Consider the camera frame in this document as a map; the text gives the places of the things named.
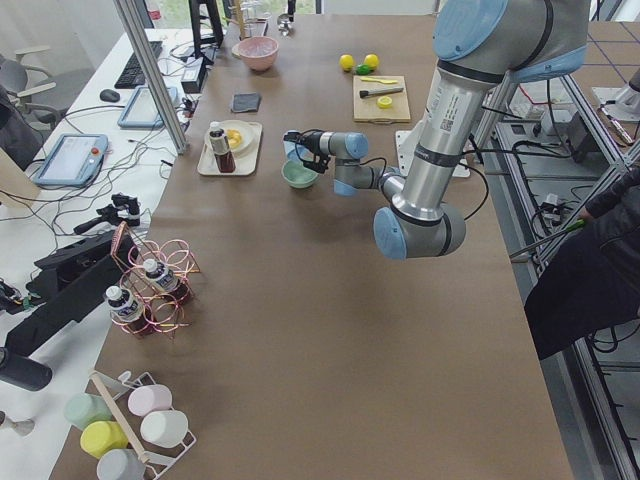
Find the blue teach pendant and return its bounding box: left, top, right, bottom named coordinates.
left=117, top=86, right=164, bottom=130
left=33, top=134, right=109, bottom=188

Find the copper wire bottle rack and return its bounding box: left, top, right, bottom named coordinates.
left=105, top=222, right=200, bottom=337

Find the pink cup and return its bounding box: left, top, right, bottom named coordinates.
left=128, top=384, right=173, bottom=417

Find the green lime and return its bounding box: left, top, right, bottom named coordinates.
left=355, top=64, right=372, bottom=76

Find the dark tea bottle on tray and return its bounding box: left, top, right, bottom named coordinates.
left=208, top=122, right=236, bottom=173

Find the yellow plastic knife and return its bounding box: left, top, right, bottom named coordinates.
left=360, top=76, right=398, bottom=85

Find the grey folded cloth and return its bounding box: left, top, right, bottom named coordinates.
left=230, top=92, right=262, bottom=113

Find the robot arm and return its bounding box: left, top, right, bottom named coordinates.
left=284, top=1, right=591, bottom=259

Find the light blue cup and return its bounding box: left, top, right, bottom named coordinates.
left=283, top=140, right=302, bottom=163

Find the steel muddler black tip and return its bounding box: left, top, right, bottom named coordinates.
left=358, top=86, right=404, bottom=99

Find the green cup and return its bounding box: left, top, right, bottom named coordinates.
left=63, top=393, right=112, bottom=430

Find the white round plate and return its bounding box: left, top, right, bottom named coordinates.
left=216, top=120, right=255, bottom=154

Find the wooden glass stand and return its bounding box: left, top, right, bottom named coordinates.
left=222, top=0, right=271, bottom=39

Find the yellow lemon near board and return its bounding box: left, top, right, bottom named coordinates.
left=363, top=53, right=379, bottom=71

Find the blue teach pendant near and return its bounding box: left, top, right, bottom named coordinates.
left=33, top=134, right=109, bottom=188

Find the pink bowl with ice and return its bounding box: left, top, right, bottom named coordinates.
left=232, top=36, right=279, bottom=72

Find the tea bottle in rack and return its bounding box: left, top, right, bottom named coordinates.
left=143, top=258, right=190, bottom=304
left=105, top=285, right=151, bottom=336

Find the light green bowl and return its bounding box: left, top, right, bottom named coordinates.
left=281, top=160, right=319, bottom=189

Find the person in black clothes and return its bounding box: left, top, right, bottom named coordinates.
left=524, top=162, right=639, bottom=360

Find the half lemon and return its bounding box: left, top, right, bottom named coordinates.
left=376, top=96, right=393, bottom=109

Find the cream serving tray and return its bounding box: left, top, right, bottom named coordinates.
left=197, top=122, right=262, bottom=176

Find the grey cup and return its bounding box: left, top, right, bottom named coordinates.
left=96, top=449, right=146, bottom=480

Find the yellow lemon far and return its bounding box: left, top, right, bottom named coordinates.
left=339, top=54, right=355, bottom=72

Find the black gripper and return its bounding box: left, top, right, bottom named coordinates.
left=283, top=130, right=330, bottom=174

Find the black case on desk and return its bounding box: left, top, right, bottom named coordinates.
left=5, top=231, right=137, bottom=356

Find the wooden cutting board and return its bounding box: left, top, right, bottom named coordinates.
left=352, top=76, right=411, bottom=123

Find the yellow cup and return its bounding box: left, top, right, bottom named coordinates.
left=80, top=420, right=129, bottom=459

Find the blue teach pendant far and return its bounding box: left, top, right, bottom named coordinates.
left=117, top=86, right=164, bottom=130

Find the aluminium frame post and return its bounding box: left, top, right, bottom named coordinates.
left=114, top=0, right=188, bottom=155

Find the black keyboard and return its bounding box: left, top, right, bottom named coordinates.
left=114, top=40, right=163, bottom=89

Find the white cup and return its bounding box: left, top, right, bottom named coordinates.
left=140, top=410, right=189, bottom=448

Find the black computer mouse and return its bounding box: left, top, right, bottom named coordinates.
left=99, top=89, right=120, bottom=103

